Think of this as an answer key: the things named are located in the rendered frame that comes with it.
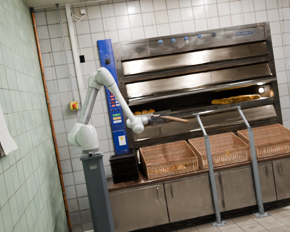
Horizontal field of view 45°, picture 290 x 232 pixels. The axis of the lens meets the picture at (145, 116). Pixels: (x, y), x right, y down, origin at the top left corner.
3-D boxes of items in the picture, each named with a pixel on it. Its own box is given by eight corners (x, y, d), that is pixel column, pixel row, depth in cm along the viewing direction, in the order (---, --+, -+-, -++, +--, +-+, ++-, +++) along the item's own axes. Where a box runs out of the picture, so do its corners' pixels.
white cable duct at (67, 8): (98, 203, 409) (64, 3, 395) (102, 202, 410) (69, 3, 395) (98, 203, 407) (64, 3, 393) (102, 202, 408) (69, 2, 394)
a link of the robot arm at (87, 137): (87, 150, 307) (83, 125, 306) (77, 150, 321) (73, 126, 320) (102, 146, 317) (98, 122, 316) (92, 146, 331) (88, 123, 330)
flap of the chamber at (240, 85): (129, 103, 394) (128, 106, 414) (277, 79, 418) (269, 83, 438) (128, 101, 395) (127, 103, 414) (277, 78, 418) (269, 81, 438)
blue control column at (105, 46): (117, 185, 603) (96, 60, 589) (126, 183, 605) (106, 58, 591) (127, 223, 412) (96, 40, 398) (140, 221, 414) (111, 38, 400)
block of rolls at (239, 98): (211, 103, 501) (210, 100, 501) (242, 98, 507) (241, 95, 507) (226, 104, 441) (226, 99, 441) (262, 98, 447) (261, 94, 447)
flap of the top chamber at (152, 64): (123, 77, 407) (120, 61, 412) (268, 55, 430) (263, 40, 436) (124, 75, 402) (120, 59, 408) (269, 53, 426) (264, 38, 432)
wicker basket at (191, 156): (142, 171, 414) (138, 147, 412) (188, 162, 420) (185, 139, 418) (147, 180, 366) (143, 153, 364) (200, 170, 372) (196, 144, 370)
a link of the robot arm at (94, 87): (72, 143, 319) (62, 143, 336) (88, 149, 328) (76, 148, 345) (97, 67, 339) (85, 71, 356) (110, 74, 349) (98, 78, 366)
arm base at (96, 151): (80, 159, 305) (79, 152, 304) (82, 154, 327) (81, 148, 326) (101, 155, 307) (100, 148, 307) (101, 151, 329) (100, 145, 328)
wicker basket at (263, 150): (239, 153, 428) (235, 130, 427) (281, 144, 436) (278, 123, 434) (257, 159, 380) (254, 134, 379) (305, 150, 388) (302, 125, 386)
